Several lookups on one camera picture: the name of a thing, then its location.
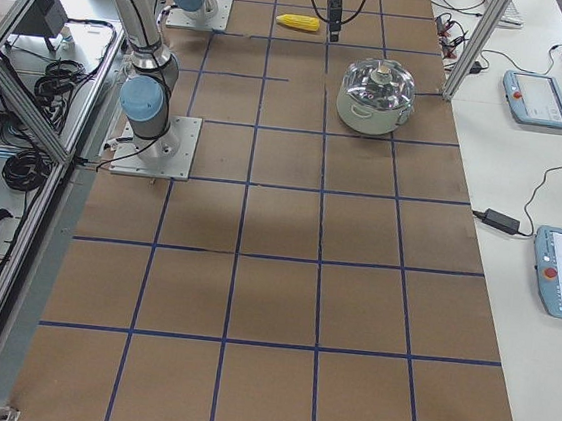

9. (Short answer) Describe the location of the yellow corn cob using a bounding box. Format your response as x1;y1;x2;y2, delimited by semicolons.
275;13;320;34

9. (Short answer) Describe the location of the glass pot lid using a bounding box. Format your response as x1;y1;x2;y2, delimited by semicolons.
342;58;415;111

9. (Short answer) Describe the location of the white steel cooking pot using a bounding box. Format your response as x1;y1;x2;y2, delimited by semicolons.
336;85;415;136

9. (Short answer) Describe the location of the blue teach pendant far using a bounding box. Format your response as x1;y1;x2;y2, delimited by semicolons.
502;70;562;130

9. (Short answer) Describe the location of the black power adapter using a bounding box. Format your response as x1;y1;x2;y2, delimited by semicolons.
482;208;520;235

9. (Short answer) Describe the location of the brown paper table mat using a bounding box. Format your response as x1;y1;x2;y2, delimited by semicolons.
11;0;512;421

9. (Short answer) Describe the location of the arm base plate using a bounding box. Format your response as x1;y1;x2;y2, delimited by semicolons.
165;0;234;33
108;116;203;181

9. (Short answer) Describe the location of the aluminium frame post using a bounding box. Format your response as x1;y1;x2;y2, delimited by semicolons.
441;0;512;102

